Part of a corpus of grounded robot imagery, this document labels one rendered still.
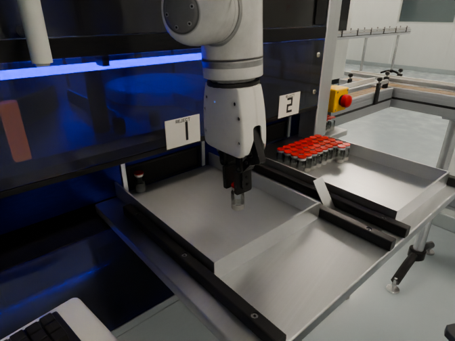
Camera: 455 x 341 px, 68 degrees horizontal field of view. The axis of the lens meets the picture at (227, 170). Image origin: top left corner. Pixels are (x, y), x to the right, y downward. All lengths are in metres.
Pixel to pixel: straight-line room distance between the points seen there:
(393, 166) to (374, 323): 0.96
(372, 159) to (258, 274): 0.55
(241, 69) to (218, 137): 0.11
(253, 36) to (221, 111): 0.11
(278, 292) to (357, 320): 1.24
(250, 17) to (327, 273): 0.38
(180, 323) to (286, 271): 0.50
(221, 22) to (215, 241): 0.36
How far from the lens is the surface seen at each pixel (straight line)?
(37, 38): 0.51
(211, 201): 0.71
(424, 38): 9.34
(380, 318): 1.79
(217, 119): 0.49
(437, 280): 2.11
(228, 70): 0.45
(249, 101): 0.46
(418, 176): 0.94
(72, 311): 0.64
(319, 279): 0.55
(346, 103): 1.11
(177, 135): 0.70
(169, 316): 0.95
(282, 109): 0.91
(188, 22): 0.38
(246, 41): 0.45
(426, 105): 1.72
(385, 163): 0.97
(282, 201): 0.72
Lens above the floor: 1.24
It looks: 25 degrees down
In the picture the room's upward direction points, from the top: straight up
